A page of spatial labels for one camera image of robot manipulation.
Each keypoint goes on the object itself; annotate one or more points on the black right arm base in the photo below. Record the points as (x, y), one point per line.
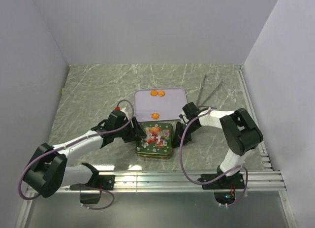
(228, 190)

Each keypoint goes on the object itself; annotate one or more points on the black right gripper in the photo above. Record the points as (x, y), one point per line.
(178, 134)

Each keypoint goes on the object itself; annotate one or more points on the orange round chip cookie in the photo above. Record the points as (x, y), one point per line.
(154, 93)

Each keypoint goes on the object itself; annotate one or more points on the orange flower cookie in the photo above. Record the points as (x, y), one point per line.
(155, 116)

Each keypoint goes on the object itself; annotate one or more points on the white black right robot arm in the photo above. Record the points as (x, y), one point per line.
(240, 131)

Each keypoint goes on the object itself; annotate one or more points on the aluminium frame rail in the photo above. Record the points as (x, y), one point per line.
(176, 182)

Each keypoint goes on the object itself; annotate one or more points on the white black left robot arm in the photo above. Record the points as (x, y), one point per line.
(50, 166)

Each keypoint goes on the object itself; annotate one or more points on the gold tin lid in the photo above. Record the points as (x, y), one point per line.
(158, 141)

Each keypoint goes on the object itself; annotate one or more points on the white camera mount red button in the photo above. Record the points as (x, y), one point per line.
(126, 109)

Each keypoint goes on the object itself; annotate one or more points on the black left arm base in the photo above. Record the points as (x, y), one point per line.
(91, 192)

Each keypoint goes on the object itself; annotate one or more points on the lavender plastic tray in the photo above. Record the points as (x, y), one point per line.
(168, 107)

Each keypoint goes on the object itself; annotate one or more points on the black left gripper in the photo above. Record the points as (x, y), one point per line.
(135, 133)

